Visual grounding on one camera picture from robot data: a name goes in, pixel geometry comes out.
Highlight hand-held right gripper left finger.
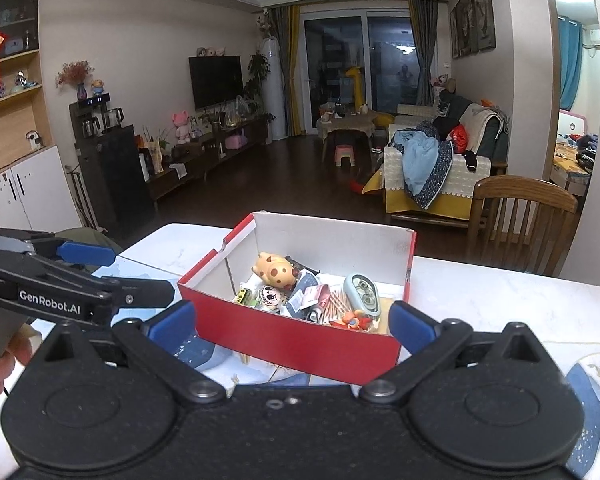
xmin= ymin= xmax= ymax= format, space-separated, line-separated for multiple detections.
xmin=40 ymin=301 xmax=228 ymax=406

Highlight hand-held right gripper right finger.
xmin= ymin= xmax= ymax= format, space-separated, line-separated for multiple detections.
xmin=360 ymin=301 xmax=546 ymax=403

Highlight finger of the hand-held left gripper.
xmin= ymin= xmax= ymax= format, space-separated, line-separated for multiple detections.
xmin=0 ymin=229 xmax=117 ymax=267
xmin=87 ymin=277 xmax=175 ymax=311

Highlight pale green oval gadget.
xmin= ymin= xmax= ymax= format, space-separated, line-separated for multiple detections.
xmin=343 ymin=273 xmax=382 ymax=321

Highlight red dragon keychain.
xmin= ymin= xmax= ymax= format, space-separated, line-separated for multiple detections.
xmin=330 ymin=310 xmax=373 ymax=332

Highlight round cartoon face badge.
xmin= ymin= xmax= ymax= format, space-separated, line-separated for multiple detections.
xmin=256 ymin=284 xmax=283 ymax=313

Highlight red cardboard box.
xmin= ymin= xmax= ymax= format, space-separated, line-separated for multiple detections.
xmin=177 ymin=211 xmax=417 ymax=386

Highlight yellow spotted squishy toy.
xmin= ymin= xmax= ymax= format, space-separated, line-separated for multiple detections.
xmin=252 ymin=251 xmax=301 ymax=288

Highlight green white packet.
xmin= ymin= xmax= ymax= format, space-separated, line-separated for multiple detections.
xmin=282 ymin=272 xmax=321 ymax=318

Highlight black snack packet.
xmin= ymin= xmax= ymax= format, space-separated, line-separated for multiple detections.
xmin=284 ymin=255 xmax=321 ymax=276

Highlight person's left hand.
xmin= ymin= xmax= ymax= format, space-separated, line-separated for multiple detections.
xmin=0 ymin=324 xmax=43 ymax=398

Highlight white cabinet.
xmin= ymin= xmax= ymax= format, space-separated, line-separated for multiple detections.
xmin=0 ymin=145 xmax=83 ymax=233

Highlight black tea bar machine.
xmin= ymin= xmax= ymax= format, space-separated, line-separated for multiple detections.
xmin=69 ymin=92 xmax=153 ymax=231

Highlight dark low television cabinet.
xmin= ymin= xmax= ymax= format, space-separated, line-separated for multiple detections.
xmin=145 ymin=117 xmax=271 ymax=211

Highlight wooden shelf unit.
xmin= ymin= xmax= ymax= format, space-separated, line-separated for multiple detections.
xmin=0 ymin=0 xmax=56 ymax=176

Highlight wooden chair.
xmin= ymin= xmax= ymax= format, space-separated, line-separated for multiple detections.
xmin=467 ymin=175 xmax=579 ymax=273

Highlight pink plush toy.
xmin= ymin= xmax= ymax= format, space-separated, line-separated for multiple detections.
xmin=171 ymin=109 xmax=193 ymax=143

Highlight pile of blue clothes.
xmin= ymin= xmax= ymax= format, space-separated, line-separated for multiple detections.
xmin=392 ymin=122 xmax=455 ymax=209

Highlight sofa with cream cover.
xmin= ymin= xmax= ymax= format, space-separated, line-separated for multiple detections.
xmin=384 ymin=95 xmax=510 ymax=221

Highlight vase of dried flowers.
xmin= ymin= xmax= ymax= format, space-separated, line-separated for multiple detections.
xmin=55 ymin=60 xmax=95 ymax=101

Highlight coffee table with cloth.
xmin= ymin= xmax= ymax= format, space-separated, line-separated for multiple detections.
xmin=316 ymin=112 xmax=378 ymax=161

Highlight flat screen television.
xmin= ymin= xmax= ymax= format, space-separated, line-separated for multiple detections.
xmin=188 ymin=55 xmax=244 ymax=111

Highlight bed with clothes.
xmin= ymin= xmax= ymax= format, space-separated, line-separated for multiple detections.
xmin=552 ymin=110 xmax=600 ymax=196

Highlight yellow giraffe toy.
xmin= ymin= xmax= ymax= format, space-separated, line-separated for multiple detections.
xmin=343 ymin=66 xmax=368 ymax=116

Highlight white tower air conditioner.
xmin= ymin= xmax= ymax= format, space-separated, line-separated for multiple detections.
xmin=262 ymin=36 xmax=288 ymax=140

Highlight tall potted plant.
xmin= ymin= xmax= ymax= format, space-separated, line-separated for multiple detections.
xmin=244 ymin=50 xmax=272 ymax=116

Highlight yellow grey curtain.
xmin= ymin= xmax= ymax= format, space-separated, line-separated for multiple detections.
xmin=270 ymin=4 xmax=306 ymax=136

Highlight teal curtain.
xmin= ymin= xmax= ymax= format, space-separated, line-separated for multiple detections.
xmin=559 ymin=15 xmax=583 ymax=111

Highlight dark framed wall pictures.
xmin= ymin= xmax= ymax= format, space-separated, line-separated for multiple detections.
xmin=449 ymin=0 xmax=497 ymax=59

